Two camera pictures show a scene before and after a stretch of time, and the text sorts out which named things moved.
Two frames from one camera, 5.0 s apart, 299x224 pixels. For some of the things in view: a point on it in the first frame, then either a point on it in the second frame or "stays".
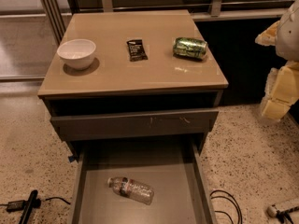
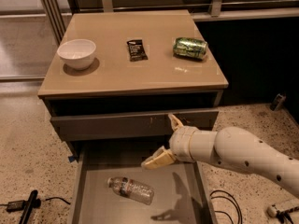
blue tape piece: x=71 y=159 stays
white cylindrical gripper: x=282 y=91 → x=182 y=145
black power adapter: x=15 y=205 stays
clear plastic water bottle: x=132 y=189 stays
